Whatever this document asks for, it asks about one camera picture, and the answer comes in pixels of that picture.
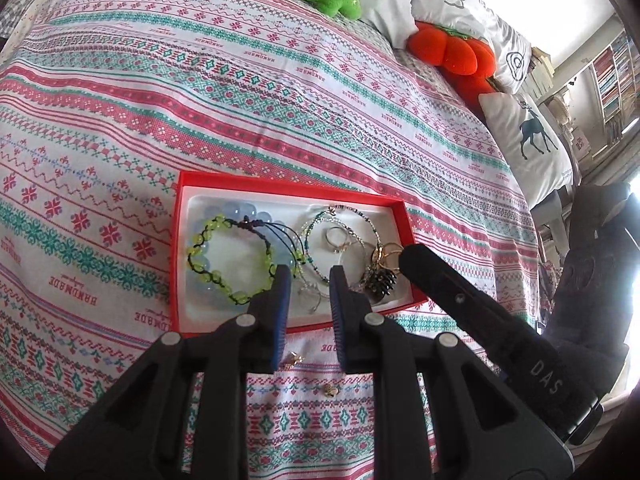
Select white deer print pillow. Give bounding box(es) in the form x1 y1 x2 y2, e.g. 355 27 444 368
477 91 573 206

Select pale blue bead bracelet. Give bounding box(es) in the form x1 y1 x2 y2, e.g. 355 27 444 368
190 201 301 291

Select printed patterned blanket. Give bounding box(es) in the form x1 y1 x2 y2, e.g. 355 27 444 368
0 0 546 480

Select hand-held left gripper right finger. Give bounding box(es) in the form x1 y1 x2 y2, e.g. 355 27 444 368
330 266 573 480

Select silver ring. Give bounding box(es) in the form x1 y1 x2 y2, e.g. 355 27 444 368
324 226 351 253

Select stack of books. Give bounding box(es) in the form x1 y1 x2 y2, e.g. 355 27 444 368
530 47 557 96

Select white pillow with line print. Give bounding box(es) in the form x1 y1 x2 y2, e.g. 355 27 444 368
410 0 533 95

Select red tomato plush toy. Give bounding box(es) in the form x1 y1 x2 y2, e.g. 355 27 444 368
406 21 498 93

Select thin seed bead bracelet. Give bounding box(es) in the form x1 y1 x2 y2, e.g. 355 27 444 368
299 204 386 281

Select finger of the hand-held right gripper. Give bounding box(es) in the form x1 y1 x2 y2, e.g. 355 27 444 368
398 244 531 367

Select plain white pillow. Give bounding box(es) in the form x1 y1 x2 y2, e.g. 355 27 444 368
357 0 436 48

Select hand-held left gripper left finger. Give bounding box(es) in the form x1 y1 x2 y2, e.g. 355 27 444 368
45 264 292 480

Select black hair claw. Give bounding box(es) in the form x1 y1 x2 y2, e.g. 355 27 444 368
362 267 398 305

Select bookshelf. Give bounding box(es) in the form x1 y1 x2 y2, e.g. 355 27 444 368
590 35 640 131

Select green bead corded bracelet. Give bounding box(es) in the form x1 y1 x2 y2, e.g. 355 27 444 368
186 214 306 307

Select grey checkered sheet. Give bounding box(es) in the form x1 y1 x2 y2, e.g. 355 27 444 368
0 0 41 46

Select silver hook earrings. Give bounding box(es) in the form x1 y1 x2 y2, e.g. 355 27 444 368
295 280 331 313

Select red jewelry box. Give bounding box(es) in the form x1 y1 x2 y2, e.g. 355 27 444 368
169 170 429 337

